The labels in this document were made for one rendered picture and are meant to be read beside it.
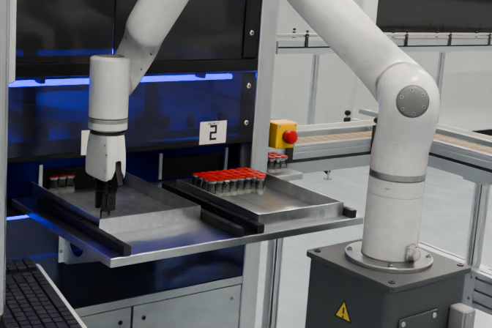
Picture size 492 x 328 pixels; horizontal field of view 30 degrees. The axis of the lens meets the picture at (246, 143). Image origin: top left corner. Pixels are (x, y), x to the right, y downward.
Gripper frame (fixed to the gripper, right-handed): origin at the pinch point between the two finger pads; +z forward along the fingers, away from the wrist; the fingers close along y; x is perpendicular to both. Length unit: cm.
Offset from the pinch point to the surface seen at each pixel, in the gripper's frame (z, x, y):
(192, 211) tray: 3.6, 19.5, 5.7
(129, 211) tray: 5.6, 10.4, -6.8
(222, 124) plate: -10, 46, -20
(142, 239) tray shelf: 6.0, 2.5, 11.9
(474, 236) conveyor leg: 29, 136, -4
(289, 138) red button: -6, 66, -17
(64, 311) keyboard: 11.2, -23.6, 27.9
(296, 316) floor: 93, 150, -99
